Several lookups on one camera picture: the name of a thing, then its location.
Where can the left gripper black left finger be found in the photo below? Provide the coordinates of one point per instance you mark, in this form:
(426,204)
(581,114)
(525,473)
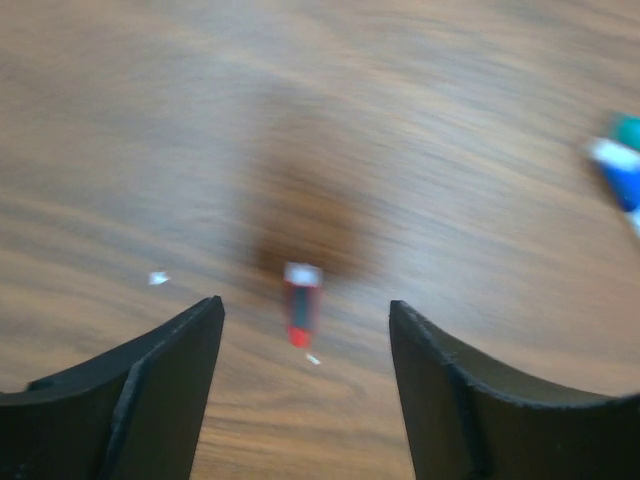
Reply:
(133,412)

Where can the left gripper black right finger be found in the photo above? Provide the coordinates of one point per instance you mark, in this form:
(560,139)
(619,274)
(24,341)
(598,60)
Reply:
(470,416)

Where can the red marker cap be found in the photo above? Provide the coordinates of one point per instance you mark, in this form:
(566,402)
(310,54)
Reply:
(303,284)

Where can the blue marker pen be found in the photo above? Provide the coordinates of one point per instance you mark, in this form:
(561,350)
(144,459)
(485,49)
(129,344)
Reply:
(619,165)

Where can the green marker pen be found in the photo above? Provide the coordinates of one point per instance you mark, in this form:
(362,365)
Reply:
(625,129)

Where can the small white paper scrap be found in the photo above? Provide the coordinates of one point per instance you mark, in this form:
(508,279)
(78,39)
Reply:
(312,359)

